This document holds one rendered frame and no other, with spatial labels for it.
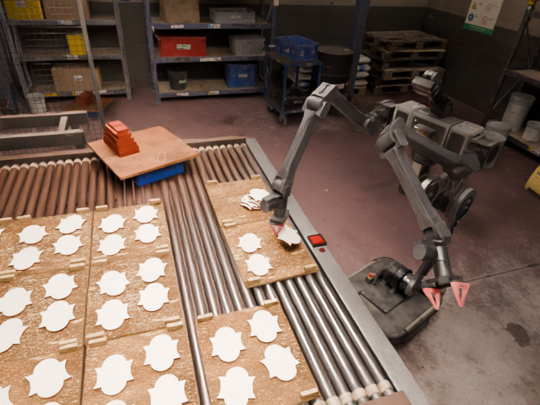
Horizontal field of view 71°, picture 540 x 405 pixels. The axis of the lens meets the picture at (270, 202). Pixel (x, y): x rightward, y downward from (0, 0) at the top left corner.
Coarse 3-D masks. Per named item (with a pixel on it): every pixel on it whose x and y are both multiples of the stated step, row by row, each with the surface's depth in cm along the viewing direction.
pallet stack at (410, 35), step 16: (368, 32) 672; (384, 32) 679; (400, 32) 688; (416, 32) 700; (368, 48) 688; (384, 48) 641; (400, 48) 636; (416, 48) 640; (432, 48) 652; (368, 64) 675; (384, 64) 638; (400, 64) 671; (416, 64) 677; (432, 64) 672; (368, 80) 684; (384, 80) 686; (400, 80) 674
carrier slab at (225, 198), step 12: (240, 180) 233; (252, 180) 233; (216, 192) 220; (228, 192) 221; (240, 192) 222; (216, 204) 211; (228, 204) 211; (216, 216) 202; (228, 216) 202; (240, 216) 203; (252, 216) 204; (264, 216) 204
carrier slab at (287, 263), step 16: (256, 224) 198; (288, 224) 200; (272, 240) 189; (240, 256) 178; (272, 256) 179; (288, 256) 180; (304, 256) 180; (240, 272) 170; (272, 272) 171; (288, 272) 171; (304, 272) 172
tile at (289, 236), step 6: (276, 228) 183; (282, 228) 184; (288, 228) 186; (282, 234) 181; (288, 234) 183; (294, 234) 184; (282, 240) 179; (288, 240) 180; (294, 240) 181; (300, 240) 182
